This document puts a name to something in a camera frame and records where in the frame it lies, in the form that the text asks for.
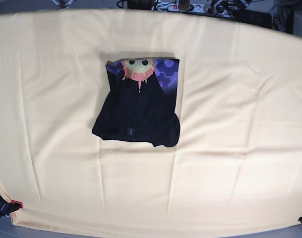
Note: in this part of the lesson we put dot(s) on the black T-shirt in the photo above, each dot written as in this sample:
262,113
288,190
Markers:
140,106

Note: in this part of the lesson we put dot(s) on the yellow table cloth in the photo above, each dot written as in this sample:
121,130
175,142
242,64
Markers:
237,168

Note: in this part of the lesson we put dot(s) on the white power strip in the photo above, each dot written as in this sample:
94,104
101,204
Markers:
179,6

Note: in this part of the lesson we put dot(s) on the black orange spring clamp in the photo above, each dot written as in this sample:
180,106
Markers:
7,208

